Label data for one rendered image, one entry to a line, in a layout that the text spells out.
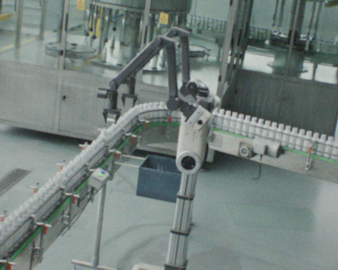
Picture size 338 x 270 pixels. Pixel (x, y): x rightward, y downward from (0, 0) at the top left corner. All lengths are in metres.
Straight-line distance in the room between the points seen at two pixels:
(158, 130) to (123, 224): 0.96
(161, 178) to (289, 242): 1.96
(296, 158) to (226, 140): 0.63
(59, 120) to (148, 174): 3.40
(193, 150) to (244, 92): 5.26
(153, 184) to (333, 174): 1.54
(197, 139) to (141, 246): 1.84
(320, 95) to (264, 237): 3.49
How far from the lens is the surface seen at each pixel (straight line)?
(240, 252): 6.16
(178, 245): 4.70
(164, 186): 4.96
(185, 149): 4.42
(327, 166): 5.72
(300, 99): 9.61
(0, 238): 3.33
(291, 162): 5.80
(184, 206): 4.60
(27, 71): 8.25
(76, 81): 8.06
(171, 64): 4.18
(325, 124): 9.68
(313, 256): 6.37
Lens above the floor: 2.56
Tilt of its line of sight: 16 degrees down
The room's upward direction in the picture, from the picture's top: 8 degrees clockwise
